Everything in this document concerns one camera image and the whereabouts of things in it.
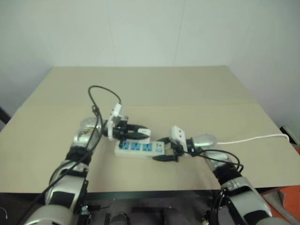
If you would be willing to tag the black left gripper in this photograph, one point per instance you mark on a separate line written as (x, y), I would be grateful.
(120, 131)

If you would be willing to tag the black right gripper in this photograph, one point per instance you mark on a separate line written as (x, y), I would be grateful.
(176, 153)

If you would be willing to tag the white charger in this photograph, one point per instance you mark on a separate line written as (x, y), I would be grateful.
(144, 134)

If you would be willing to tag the white power strip blue sockets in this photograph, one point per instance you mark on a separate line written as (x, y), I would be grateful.
(138, 148)

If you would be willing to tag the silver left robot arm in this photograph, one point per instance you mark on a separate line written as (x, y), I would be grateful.
(63, 187)

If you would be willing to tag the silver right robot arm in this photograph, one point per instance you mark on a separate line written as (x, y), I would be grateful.
(246, 194)

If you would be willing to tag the dark bar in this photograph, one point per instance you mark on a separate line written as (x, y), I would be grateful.
(5, 116)

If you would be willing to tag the orange object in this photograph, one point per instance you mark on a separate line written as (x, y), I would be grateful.
(290, 199)

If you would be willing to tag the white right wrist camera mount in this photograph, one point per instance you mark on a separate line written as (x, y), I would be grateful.
(177, 134)

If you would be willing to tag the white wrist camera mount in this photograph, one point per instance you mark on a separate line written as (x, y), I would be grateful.
(177, 134)
(115, 114)

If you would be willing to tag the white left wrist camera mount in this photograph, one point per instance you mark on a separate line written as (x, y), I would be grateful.
(115, 114)

